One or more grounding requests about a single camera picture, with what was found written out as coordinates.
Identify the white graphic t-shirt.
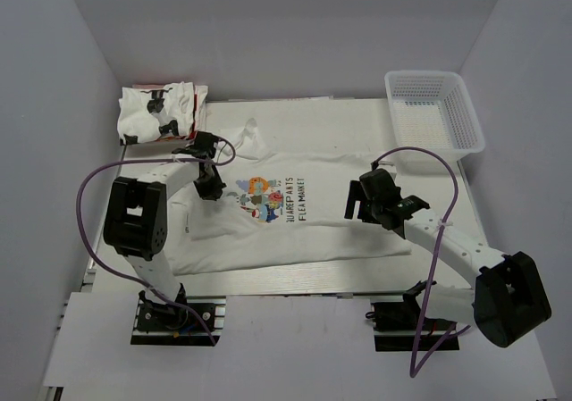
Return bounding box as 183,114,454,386
164,120,411,275

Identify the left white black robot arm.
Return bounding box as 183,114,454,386
104,131,226,329

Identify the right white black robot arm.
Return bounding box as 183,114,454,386
344,168,552,347

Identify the folded white robot-print t-shirt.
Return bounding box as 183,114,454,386
117,82,198,145

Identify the white plastic mesh basket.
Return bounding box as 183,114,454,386
384,71,485,162

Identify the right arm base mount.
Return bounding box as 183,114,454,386
365,281,452,353

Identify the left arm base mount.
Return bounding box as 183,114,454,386
130,291,226,347

